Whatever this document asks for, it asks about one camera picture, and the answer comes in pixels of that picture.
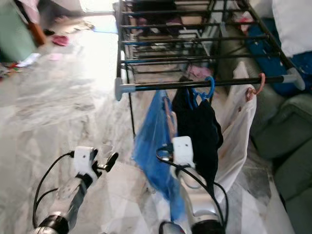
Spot blue cloth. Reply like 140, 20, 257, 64
132, 90, 186, 221

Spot pink plastic clothes hanger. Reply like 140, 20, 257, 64
163, 96, 178, 142

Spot blue clothes hanger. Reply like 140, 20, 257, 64
189, 76, 216, 103

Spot red clothes hanger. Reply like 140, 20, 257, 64
246, 73, 266, 100

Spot navy blue garment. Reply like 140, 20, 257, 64
172, 76, 224, 193

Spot robot right leg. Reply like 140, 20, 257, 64
158, 220, 186, 234

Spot white shirt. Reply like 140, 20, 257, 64
214, 61, 258, 191

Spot black metal drying rack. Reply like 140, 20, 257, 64
114, 0, 307, 137

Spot dark green sofa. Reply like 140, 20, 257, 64
217, 24, 312, 234

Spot red slippers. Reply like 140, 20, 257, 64
51, 35, 70, 47

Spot white paper sheet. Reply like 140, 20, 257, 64
17, 52, 42, 67

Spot blue floor mat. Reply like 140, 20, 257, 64
93, 22, 118, 35

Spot blue fabric bag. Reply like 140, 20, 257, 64
244, 19, 312, 96

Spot bright glass door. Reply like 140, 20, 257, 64
78, 0, 117, 14

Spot green laundry hamper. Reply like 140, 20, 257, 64
0, 0, 36, 63

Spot white pillow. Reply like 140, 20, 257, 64
271, 0, 312, 58

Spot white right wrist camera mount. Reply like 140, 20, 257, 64
172, 136, 195, 168

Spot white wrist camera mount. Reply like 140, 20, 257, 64
75, 146, 97, 177
172, 136, 195, 168

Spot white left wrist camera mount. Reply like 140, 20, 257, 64
75, 146, 97, 177

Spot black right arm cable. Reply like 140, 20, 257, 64
156, 146, 230, 227

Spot brown wooden post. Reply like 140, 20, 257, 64
17, 0, 48, 48

